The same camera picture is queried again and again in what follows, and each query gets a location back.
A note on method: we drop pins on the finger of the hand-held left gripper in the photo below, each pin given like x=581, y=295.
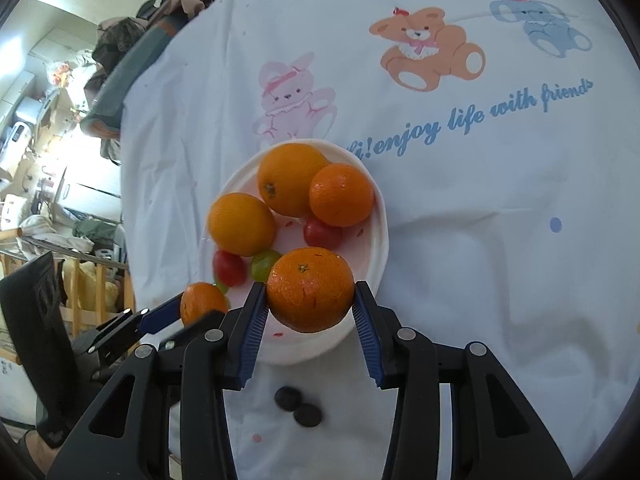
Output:
x=195, y=330
x=157, y=319

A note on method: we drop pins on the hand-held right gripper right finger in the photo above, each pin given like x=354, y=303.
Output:
x=367, y=345

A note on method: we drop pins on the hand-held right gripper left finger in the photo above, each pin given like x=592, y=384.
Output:
x=250, y=345

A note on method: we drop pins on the mandarin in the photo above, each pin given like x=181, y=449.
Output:
x=341, y=201
x=310, y=290
x=202, y=302

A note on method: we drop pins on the red cherry tomato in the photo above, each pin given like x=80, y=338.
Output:
x=229, y=266
x=322, y=233

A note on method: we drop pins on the pink strawberry-print bowl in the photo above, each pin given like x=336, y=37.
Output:
x=350, y=260

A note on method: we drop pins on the large orange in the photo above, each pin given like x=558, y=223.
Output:
x=241, y=224
x=290, y=178

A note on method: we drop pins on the person's left forearm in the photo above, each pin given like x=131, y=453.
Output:
x=35, y=452

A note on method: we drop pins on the dark grape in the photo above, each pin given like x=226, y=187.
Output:
x=307, y=414
x=287, y=397

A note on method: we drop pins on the black chair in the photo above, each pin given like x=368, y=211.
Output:
x=37, y=320

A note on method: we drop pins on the wooden rack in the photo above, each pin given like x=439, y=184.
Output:
x=85, y=285

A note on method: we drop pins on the white cartoon-print bed sheet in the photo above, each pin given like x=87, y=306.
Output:
x=475, y=200

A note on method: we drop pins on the pile of clothes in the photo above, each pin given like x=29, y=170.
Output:
x=155, y=15

